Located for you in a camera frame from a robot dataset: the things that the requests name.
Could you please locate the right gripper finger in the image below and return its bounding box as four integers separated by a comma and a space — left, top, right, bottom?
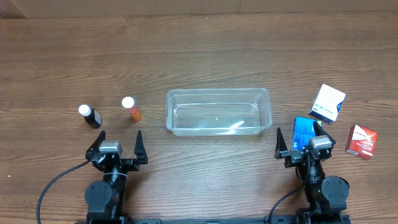
313, 121, 336, 146
274, 128, 289, 159

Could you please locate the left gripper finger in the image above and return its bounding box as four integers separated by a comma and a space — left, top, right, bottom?
134, 130, 148, 164
86, 130, 106, 156

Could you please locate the white blue box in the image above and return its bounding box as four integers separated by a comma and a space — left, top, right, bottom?
308, 84, 346, 124

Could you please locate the black bottle white cap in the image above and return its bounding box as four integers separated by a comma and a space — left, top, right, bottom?
78, 105, 102, 129

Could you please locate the red white box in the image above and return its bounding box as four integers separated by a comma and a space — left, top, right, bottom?
345, 124, 378, 159

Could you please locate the orange bottle white cap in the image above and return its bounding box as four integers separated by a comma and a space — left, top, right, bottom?
121, 96, 142, 122

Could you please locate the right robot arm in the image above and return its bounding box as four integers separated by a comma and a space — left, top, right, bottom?
264, 121, 351, 224

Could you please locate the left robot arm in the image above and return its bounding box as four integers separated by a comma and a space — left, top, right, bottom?
85, 131, 148, 223

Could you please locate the clear plastic container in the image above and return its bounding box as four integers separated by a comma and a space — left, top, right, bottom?
165, 88, 272, 136

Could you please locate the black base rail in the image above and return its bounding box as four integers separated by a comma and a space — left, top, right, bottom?
76, 215, 351, 224

